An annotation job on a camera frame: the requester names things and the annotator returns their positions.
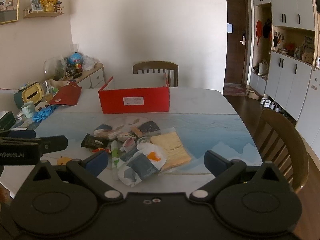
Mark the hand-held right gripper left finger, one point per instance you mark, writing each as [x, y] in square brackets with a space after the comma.
[97, 161]

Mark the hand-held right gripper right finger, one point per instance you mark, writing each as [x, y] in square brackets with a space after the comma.
[216, 161]

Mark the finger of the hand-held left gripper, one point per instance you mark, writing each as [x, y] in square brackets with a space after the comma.
[53, 143]
[21, 133]

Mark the red orange plush toy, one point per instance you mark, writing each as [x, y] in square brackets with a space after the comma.
[100, 151]

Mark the yellow toy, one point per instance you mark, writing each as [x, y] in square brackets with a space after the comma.
[62, 160]

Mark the green white tube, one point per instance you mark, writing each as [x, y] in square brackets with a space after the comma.
[114, 152]

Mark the black sachet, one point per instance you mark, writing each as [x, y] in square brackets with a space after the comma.
[92, 142]

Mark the white plastic bag orange print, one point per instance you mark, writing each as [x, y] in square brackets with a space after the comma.
[130, 177]

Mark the yellow sponge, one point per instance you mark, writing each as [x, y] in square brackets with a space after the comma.
[172, 147]

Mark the red cardboard box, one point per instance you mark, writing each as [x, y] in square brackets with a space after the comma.
[112, 105]

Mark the dark green box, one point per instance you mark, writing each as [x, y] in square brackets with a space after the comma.
[6, 120]

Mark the pale green mug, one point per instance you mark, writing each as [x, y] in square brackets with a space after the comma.
[28, 109]

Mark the blue gloves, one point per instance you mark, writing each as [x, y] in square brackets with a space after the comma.
[43, 113]

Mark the red white sachet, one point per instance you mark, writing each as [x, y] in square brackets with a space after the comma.
[128, 145]

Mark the white pink packet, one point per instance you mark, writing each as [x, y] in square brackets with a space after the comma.
[125, 136]

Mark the yellow green tissue box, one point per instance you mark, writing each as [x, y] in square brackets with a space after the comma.
[30, 95]

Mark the small brown box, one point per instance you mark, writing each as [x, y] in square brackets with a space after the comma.
[136, 130]

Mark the red paper envelope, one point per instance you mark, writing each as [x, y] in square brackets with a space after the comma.
[66, 93]

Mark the clear glass jar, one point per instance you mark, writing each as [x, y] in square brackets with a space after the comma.
[48, 87]

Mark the dark printed round card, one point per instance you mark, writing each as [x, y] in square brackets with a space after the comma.
[148, 127]

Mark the door mat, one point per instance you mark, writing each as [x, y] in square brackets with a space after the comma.
[233, 90]

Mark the small block models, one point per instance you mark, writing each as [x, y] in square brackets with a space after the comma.
[73, 70]

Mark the clear wrapped plant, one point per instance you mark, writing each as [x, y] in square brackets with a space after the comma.
[56, 66]

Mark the row of shoes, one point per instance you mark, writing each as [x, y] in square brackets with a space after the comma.
[266, 102]

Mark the beige slippers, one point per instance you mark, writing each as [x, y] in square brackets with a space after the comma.
[253, 93]

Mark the white wooden sideboard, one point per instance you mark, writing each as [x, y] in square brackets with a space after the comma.
[96, 78]

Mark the blue toy globe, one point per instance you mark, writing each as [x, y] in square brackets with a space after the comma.
[75, 58]

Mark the clear plastic bag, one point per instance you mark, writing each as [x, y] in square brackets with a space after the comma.
[88, 62]

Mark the white tote bag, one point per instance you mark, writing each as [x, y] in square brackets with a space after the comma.
[263, 68]

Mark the brown door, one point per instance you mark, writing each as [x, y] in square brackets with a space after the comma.
[235, 55]

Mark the wooden chair with dark seat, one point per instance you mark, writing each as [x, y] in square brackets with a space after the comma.
[155, 65]

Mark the photo cards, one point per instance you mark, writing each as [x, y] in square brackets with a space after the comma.
[35, 3]

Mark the large framed picture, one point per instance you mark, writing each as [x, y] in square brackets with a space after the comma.
[8, 2]

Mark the paper notice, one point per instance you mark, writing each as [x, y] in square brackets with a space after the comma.
[230, 28]

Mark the yellow flower ornament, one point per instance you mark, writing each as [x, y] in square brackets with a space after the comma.
[48, 0]

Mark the cabinet shelf ornaments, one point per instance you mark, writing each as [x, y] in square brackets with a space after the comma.
[290, 46]

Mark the red hanging cloth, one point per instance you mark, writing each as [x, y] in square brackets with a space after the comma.
[258, 31]

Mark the black hanging bag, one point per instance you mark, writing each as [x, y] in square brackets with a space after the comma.
[267, 28]

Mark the wooden wall shelf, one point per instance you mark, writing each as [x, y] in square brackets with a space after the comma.
[42, 14]

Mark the white wall cabinet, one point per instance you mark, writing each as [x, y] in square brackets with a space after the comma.
[287, 2]

